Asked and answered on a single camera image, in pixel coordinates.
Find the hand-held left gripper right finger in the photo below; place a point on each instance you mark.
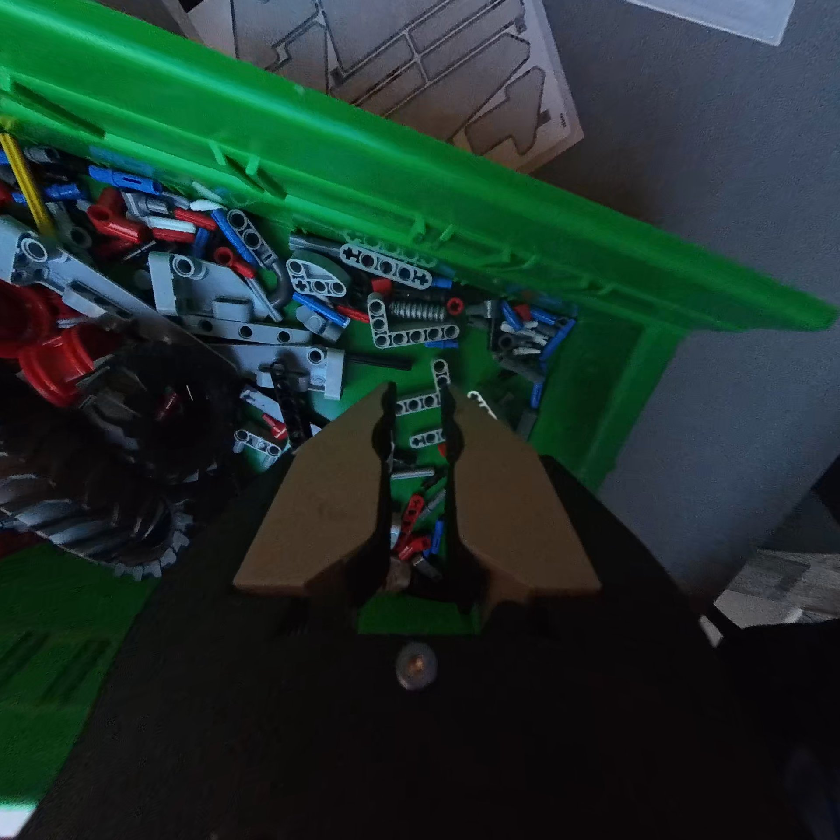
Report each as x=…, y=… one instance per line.
x=518, y=518

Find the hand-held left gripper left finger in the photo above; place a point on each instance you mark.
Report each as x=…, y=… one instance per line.
x=321, y=518

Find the pile of lego pieces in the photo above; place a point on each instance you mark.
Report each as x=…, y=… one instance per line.
x=387, y=262

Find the green plastic tray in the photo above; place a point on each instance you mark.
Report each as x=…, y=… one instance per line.
x=407, y=190

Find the black rubber lego tyre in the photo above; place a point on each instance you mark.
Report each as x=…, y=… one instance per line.
x=98, y=525
x=177, y=426

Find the grey lego spring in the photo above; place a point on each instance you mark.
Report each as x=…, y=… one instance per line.
x=417, y=310

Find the red lego wheel rim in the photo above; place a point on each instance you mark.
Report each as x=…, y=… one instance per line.
x=19, y=321
x=65, y=367

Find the yellow lego axle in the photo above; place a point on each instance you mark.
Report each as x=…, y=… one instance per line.
x=26, y=184

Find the white furniture piece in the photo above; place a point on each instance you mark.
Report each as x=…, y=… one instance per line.
x=781, y=584

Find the grey sticker sheet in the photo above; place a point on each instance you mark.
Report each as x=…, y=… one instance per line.
x=420, y=59

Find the clear plastic bag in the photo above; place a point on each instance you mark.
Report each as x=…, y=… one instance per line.
x=722, y=16

